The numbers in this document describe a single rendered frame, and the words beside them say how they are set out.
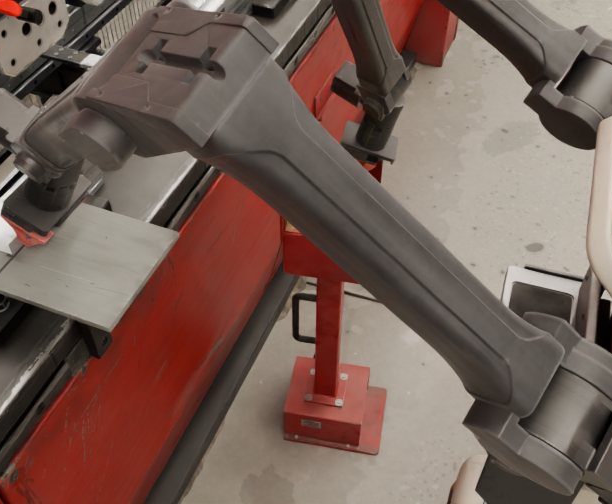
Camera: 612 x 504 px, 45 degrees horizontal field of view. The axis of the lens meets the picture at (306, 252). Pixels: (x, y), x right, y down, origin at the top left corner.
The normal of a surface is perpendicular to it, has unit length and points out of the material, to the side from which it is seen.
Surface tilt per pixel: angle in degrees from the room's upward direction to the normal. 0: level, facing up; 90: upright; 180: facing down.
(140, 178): 0
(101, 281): 0
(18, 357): 0
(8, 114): 33
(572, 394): 25
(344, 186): 53
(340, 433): 90
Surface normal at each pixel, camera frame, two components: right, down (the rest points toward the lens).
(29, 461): 0.92, 0.30
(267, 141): 0.48, 0.06
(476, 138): 0.00, -0.68
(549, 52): 0.17, -0.03
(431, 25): -0.37, 0.68
